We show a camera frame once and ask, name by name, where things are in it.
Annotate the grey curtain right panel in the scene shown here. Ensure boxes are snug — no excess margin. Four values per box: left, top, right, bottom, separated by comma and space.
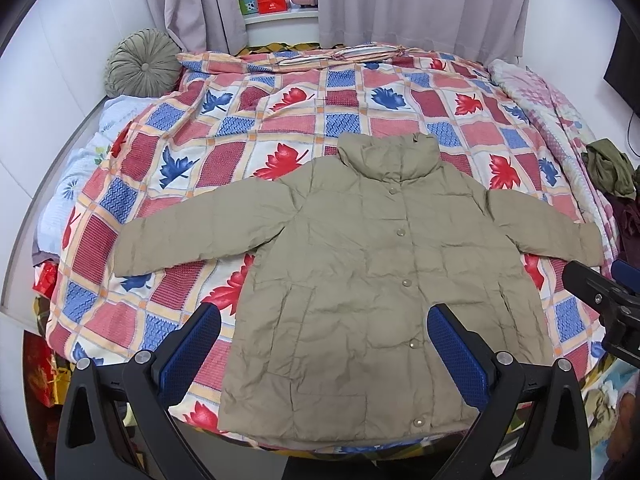
318, 0, 529, 64

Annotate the round green pleated cushion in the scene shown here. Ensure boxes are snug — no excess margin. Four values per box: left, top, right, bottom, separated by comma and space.
103, 28, 182, 99

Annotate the khaki puffer jacket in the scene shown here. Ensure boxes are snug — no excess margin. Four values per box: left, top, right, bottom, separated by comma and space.
114, 133, 603, 448

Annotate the grey curtain left panel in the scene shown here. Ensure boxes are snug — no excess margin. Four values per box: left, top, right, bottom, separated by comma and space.
146, 0, 247, 54

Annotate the grey curtain panel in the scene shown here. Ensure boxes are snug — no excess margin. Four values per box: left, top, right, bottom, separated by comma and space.
318, 0, 529, 64
146, 0, 247, 54

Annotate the pink floral blanket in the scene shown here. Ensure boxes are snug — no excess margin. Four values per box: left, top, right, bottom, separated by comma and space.
488, 60, 620, 278

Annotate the leaf patterned patchwork quilt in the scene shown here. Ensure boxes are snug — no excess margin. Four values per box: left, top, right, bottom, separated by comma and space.
44, 41, 618, 456

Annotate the olive green garment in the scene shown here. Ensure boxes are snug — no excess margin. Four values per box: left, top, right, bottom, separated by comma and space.
582, 139, 639, 200

